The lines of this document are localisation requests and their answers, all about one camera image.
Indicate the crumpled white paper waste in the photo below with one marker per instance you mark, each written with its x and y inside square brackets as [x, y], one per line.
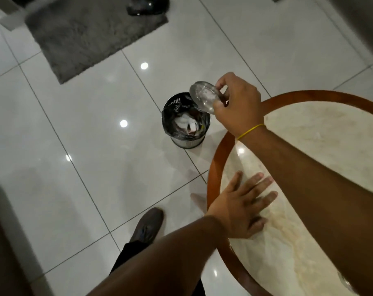
[185, 122]

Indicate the person's left forearm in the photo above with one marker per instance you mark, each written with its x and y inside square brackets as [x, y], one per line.
[161, 262]

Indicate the round wooden-rimmed marble table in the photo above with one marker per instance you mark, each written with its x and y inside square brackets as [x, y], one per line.
[213, 178]

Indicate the person's right forearm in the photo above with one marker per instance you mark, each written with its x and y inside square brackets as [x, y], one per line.
[313, 197]

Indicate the person's left little finger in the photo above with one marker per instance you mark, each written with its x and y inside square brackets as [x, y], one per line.
[235, 181]

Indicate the person's brown shoe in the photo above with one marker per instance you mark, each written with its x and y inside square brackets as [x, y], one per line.
[148, 225]

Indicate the person's left hand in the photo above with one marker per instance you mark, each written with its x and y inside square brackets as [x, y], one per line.
[232, 212]

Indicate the black mesh waste bin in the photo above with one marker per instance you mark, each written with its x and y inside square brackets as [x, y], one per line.
[186, 143]

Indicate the person's left thumb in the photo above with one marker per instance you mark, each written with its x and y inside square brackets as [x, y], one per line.
[256, 224]

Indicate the black shoe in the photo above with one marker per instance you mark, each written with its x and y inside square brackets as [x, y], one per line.
[148, 5]

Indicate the clear glass dish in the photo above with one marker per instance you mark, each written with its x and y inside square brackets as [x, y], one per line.
[203, 96]

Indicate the grey shaggy rug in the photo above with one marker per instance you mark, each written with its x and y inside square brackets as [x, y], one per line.
[91, 33]

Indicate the person's right hand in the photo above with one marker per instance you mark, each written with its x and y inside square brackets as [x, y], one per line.
[242, 104]

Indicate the yellow rubber wristband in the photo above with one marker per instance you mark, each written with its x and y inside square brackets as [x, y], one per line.
[251, 130]

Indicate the clear glass object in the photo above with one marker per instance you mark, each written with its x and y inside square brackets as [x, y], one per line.
[346, 282]

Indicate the person's black trouser leg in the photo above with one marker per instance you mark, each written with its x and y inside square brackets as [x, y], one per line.
[128, 254]

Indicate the black plastic bin liner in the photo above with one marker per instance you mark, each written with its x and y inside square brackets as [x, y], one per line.
[171, 120]

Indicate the person's right thumb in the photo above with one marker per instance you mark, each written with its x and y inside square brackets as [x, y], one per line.
[219, 108]

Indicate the person's left middle finger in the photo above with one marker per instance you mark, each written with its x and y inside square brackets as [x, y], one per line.
[261, 187]

